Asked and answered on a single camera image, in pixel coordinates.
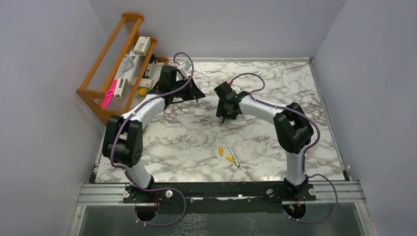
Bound aluminium rail frame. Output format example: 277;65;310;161
77;181;367;206

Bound white red small box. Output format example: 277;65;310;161
138;78;154;90

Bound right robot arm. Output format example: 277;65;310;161
214;82;314;200

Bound yellow small block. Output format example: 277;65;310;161
138;88;149;97

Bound white marker on table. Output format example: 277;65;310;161
226;143;240;168

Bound white box top shelf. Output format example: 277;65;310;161
133;36;151;56

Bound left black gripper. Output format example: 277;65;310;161
170;75;205;101

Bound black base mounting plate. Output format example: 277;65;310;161
122;181;316;214

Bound white box beside pink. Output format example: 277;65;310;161
113;78;129;98

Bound wooden rack shelf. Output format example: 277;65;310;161
76;13;169;124

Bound pink highlighter item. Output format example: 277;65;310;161
101;79;118;109

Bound yellow pen cap lower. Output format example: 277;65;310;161
226;156;235;163

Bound white blister pack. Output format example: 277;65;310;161
114;51;141;83

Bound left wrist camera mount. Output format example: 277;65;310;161
177;61;191;80

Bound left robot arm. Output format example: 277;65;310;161
102;61;205;202

